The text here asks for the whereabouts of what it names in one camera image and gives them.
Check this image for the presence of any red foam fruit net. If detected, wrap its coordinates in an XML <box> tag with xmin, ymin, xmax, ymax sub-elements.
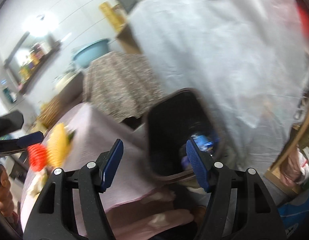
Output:
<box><xmin>27</xmin><ymin>144</ymin><xmax>48</xmax><ymax>172</ymax></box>

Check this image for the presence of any lilac tablecloth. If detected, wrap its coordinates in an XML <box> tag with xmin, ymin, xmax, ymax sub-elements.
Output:
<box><xmin>19</xmin><ymin>102</ymin><xmax>195</xmax><ymax>240</ymax></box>

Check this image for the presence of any yellow foam fruit net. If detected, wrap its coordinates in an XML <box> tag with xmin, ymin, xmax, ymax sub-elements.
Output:
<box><xmin>46</xmin><ymin>123</ymin><xmax>73</xmax><ymax>168</ymax></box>

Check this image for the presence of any floral patterned cloth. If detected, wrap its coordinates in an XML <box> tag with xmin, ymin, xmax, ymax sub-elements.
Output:
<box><xmin>83</xmin><ymin>51</ymin><xmax>164</xmax><ymax>122</ymax></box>

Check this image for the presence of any light blue plastic basin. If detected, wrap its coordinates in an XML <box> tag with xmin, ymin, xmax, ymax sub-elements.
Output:
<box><xmin>72</xmin><ymin>38</ymin><xmax>110</xmax><ymax>69</ymax></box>

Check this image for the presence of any white draped cloth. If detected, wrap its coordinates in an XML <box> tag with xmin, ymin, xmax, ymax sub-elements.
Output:
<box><xmin>129</xmin><ymin>0</ymin><xmax>309</xmax><ymax>174</ymax></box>

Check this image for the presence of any black trash bin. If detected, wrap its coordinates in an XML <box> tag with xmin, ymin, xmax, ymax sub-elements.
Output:
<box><xmin>144</xmin><ymin>88</ymin><xmax>225</xmax><ymax>184</ymax></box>

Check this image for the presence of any woven wicker basket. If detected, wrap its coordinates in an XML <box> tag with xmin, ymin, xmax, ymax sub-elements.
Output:
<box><xmin>37</xmin><ymin>96</ymin><xmax>62</xmax><ymax>129</ymax></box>

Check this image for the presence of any clear plastic water bottle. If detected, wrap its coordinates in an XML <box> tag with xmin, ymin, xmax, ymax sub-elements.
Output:
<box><xmin>191</xmin><ymin>133</ymin><xmax>218</xmax><ymax>157</ymax></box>

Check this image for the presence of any wooden wall shelf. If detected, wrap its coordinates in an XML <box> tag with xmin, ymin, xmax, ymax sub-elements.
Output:
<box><xmin>4</xmin><ymin>32</ymin><xmax>61</xmax><ymax>95</ymax></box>

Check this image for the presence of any person's left hand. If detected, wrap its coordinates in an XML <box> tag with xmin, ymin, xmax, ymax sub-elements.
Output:
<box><xmin>0</xmin><ymin>166</ymin><xmax>14</xmax><ymax>217</ymax></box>

